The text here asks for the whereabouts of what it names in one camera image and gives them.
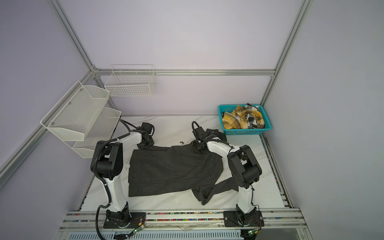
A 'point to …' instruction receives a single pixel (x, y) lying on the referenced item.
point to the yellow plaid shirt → (249, 117)
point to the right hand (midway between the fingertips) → (194, 149)
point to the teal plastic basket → (222, 108)
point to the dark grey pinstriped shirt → (177, 169)
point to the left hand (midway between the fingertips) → (146, 144)
